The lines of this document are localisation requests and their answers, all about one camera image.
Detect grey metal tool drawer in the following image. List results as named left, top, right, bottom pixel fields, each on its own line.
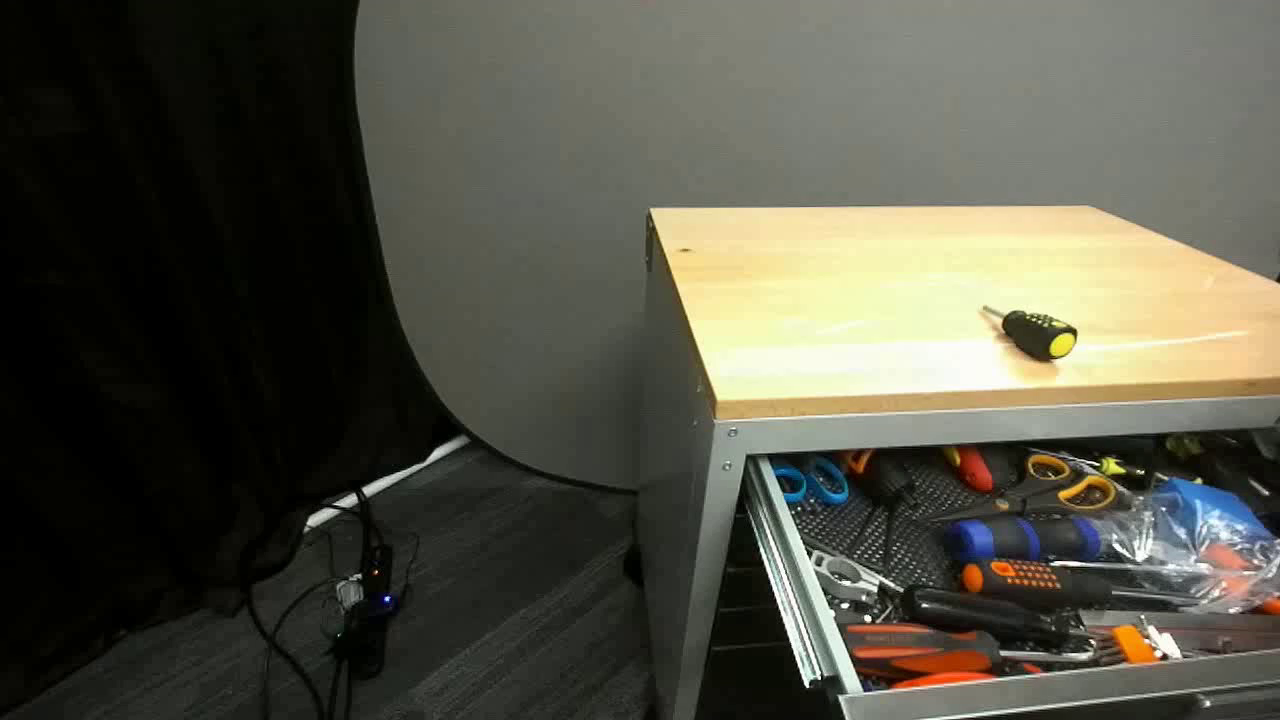
left=738, top=423, right=1280, bottom=720

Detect black yellow stubby screwdriver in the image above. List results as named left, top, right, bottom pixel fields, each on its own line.
left=981, top=298, right=1082, bottom=363

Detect black ribbed drawer liner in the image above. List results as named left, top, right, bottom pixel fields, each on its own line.
left=778, top=446, right=1070, bottom=602

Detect grey rounded backdrop panel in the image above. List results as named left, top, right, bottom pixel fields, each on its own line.
left=352, top=0, right=1280, bottom=496

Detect grey cabinet with wooden top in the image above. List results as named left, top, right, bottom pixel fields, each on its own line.
left=635, top=200, right=1280, bottom=720

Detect black adapter with blue light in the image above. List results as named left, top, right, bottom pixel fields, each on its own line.
left=330, top=530, right=402, bottom=680

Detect black curtain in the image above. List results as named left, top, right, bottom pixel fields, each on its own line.
left=0, top=0, right=463, bottom=704

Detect small orange white tool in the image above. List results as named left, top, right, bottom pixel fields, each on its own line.
left=1107, top=620, right=1185, bottom=668

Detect clear plastic bag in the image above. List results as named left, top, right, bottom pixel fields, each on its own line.
left=1101, top=477, right=1280, bottom=620

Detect blue handled scissors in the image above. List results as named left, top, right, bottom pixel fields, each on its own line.
left=769, top=452, right=855, bottom=510

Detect white power cable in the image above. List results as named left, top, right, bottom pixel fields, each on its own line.
left=300, top=431, right=474, bottom=536

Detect black orange handled tool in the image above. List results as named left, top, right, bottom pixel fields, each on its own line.
left=840, top=446, right=919, bottom=510

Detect red handled tool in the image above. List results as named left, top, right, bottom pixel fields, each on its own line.
left=941, top=445, right=1000, bottom=501

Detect blue black screwdriver handle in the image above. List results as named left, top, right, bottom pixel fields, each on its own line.
left=934, top=510, right=1113, bottom=563

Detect orange black handled screwdriver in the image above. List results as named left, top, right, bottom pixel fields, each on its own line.
left=954, top=557, right=1190, bottom=607

